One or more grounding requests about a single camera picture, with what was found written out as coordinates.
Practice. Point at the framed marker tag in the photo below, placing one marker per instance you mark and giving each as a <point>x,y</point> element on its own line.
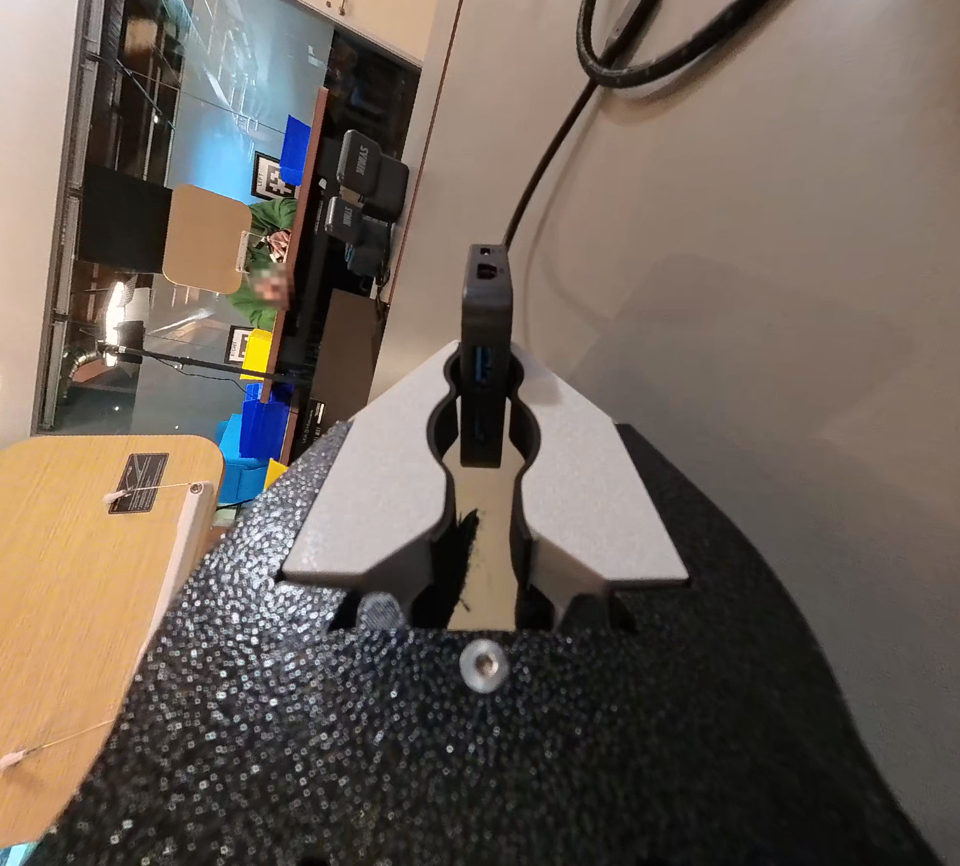
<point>271,179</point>
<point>238,344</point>

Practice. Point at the small yellow bin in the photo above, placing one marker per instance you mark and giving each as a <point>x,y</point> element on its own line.
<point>259,354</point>

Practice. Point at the dark grey box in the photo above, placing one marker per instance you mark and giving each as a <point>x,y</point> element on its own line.
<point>349,356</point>

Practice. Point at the blue plastic bin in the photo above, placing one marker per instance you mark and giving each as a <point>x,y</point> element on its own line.
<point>266,423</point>
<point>296,149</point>

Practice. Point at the black tripod light stand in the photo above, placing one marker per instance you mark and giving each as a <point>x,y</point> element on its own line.
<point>127,341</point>

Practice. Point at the black hard case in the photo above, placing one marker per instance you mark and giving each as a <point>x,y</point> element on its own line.
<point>352,220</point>
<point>379,175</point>

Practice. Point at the light blue tote caddy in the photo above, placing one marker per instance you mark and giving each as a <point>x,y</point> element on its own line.
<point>240,476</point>

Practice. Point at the wooden office table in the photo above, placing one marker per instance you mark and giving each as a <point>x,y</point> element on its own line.
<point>319,130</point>

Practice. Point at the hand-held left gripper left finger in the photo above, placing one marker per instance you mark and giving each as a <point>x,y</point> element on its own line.
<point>367,506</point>

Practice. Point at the silver air duct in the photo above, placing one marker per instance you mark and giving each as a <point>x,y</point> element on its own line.
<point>79,367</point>

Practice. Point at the wooden board stand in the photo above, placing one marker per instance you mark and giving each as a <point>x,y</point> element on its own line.
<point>206,239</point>
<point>75,581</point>

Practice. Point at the black wall screen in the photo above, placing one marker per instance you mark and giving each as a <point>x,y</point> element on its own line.
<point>124,220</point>

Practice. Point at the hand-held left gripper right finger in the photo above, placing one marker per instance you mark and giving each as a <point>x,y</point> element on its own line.
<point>600,506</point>

